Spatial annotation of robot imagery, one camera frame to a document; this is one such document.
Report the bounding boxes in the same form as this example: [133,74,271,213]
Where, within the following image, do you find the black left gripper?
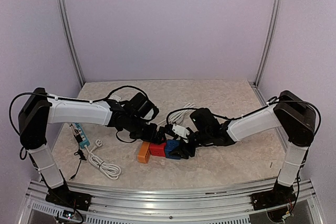
[127,116,167,145]

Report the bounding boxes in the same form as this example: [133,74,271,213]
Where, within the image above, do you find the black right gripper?
[168,129,211,159]

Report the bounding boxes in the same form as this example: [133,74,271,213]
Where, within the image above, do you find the blue cube socket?
[164,140,181,160]

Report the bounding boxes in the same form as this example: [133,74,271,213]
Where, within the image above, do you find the red cube socket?
[149,143,166,157]

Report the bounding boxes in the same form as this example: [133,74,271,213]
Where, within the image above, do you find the orange USB socket block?
[138,141,151,164]

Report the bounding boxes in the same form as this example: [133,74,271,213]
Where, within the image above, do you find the white plug adapter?
[110,94,121,102]

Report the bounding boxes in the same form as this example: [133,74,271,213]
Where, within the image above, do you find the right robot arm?
[169,90,321,205]

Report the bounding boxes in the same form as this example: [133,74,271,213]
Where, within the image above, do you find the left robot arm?
[13,88,165,206]

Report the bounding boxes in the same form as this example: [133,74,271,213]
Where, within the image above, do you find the teal power strip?
[72,123,90,149]

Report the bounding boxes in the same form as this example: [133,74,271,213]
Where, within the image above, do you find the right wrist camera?
[165,124,191,139]

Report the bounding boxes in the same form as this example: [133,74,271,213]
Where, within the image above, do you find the white cable of orange block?
[157,102,197,126]

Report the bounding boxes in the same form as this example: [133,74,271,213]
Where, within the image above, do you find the white strip power cable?
[85,140,123,180]

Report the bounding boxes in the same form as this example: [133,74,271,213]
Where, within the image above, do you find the aluminium front rail frame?
[14,178,326,223]

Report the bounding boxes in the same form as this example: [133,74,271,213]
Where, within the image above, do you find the black charger with thin cable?
[70,134,87,180]

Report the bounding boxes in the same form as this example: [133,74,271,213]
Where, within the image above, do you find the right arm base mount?
[250,183,296,211]

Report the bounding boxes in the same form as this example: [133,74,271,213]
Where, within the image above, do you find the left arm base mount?
[45,185,92,211]

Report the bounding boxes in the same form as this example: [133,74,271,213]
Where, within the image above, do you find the left aluminium corner post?
[57,0,86,87]

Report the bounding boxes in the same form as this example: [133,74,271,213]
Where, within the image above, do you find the aluminium corner post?
[57,0,86,87]
[253,0,281,89]

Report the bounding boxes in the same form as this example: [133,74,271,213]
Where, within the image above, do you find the right aluminium corner post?
[253,0,281,89]

